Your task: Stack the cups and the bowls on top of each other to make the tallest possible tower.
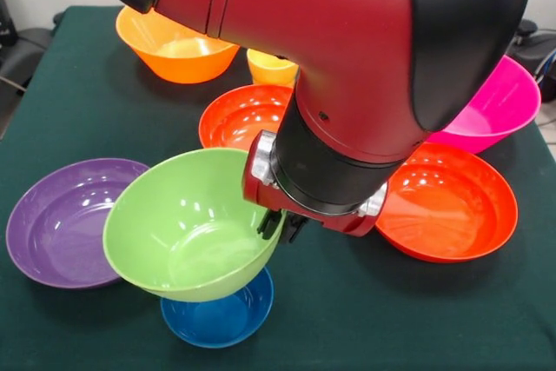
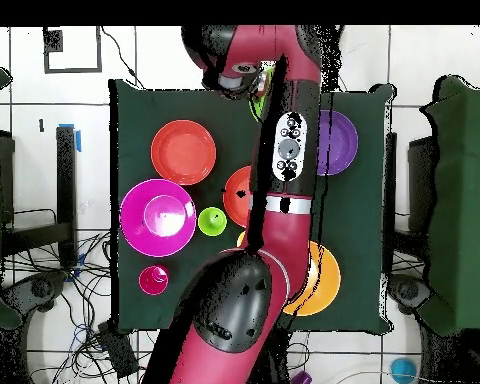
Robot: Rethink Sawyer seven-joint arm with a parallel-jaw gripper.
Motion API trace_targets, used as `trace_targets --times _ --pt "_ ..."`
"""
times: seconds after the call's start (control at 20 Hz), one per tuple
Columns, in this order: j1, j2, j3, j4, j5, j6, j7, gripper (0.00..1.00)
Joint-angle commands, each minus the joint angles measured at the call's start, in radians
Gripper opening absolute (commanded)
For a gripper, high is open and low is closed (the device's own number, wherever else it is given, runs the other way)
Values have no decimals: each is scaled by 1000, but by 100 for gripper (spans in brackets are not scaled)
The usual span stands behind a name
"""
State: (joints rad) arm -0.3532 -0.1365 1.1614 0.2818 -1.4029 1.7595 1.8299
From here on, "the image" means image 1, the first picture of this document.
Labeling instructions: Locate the green plastic bowl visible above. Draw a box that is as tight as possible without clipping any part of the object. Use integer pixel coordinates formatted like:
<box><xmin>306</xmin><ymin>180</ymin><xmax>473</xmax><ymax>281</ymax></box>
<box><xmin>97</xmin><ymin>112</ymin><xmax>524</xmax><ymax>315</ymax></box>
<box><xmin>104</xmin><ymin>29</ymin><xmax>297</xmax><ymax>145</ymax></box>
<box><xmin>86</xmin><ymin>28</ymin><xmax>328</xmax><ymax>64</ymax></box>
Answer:
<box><xmin>102</xmin><ymin>147</ymin><xmax>288</xmax><ymax>303</ymax></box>

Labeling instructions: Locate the red plastic bowl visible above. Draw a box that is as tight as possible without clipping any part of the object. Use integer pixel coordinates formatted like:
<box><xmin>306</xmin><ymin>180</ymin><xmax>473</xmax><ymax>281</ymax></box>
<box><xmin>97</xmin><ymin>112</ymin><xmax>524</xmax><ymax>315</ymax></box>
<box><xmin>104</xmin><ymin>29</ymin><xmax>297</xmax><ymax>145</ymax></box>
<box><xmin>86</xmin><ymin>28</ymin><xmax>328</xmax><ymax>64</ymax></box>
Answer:
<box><xmin>374</xmin><ymin>141</ymin><xmax>520</xmax><ymax>264</ymax></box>
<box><xmin>197</xmin><ymin>83</ymin><xmax>297</xmax><ymax>153</ymax></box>

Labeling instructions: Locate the blue plastic bowl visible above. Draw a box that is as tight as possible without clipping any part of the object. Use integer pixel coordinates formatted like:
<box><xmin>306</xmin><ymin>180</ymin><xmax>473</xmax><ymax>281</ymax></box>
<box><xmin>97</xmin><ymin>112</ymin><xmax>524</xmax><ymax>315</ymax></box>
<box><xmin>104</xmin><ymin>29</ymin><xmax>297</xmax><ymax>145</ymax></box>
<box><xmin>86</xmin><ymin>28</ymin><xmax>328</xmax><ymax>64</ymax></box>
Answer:
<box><xmin>159</xmin><ymin>265</ymin><xmax>275</xmax><ymax>349</ymax></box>

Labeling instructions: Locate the purple plastic bowl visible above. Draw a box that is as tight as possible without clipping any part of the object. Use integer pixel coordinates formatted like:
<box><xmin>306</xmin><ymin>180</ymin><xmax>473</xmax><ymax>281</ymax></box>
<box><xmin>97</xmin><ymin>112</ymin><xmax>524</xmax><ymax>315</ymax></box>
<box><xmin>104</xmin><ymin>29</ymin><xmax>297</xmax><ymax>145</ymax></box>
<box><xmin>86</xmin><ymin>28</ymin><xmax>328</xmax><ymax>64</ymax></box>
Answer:
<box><xmin>5</xmin><ymin>157</ymin><xmax>151</xmax><ymax>290</ymax></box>

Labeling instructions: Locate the pink plastic bowl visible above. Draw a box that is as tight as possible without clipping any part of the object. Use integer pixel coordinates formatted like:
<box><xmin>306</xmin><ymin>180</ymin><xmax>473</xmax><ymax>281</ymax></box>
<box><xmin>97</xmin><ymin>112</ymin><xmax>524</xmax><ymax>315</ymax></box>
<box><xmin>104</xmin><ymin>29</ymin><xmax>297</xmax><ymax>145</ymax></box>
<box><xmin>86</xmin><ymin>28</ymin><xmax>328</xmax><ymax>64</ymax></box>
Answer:
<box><xmin>425</xmin><ymin>54</ymin><xmax>542</xmax><ymax>156</ymax></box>

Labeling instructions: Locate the dark green tablecloth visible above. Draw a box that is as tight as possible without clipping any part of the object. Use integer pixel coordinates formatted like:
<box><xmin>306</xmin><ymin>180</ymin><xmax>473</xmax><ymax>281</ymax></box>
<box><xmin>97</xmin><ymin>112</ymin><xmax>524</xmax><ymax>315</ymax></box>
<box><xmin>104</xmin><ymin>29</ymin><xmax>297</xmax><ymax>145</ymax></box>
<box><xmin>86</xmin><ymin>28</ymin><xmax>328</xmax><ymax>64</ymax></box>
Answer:
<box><xmin>0</xmin><ymin>4</ymin><xmax>556</xmax><ymax>371</ymax></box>

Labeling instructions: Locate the orange plastic bowl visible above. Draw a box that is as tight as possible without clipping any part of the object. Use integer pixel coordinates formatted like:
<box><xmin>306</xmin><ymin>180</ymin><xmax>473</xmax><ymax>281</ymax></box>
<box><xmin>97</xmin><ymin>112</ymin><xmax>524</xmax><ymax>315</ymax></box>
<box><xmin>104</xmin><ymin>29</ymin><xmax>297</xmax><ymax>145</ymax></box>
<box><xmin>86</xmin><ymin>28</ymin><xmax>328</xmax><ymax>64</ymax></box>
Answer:
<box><xmin>115</xmin><ymin>5</ymin><xmax>242</xmax><ymax>85</ymax></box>

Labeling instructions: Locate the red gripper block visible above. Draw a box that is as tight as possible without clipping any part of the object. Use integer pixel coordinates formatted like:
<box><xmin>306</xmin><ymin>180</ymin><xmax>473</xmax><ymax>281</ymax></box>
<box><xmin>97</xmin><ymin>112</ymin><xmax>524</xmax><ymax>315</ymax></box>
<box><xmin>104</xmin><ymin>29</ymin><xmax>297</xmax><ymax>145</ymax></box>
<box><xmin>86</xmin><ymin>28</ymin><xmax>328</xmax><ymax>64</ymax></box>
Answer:
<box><xmin>242</xmin><ymin>151</ymin><xmax>388</xmax><ymax>245</ymax></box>

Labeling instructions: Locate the yellow plastic cup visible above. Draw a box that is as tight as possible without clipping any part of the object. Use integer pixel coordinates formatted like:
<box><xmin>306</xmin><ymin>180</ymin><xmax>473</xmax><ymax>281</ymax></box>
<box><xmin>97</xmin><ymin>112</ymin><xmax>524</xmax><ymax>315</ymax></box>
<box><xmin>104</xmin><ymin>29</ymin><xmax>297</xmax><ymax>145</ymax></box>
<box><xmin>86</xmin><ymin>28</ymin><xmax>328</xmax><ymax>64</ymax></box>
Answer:
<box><xmin>246</xmin><ymin>48</ymin><xmax>301</xmax><ymax>88</ymax></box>

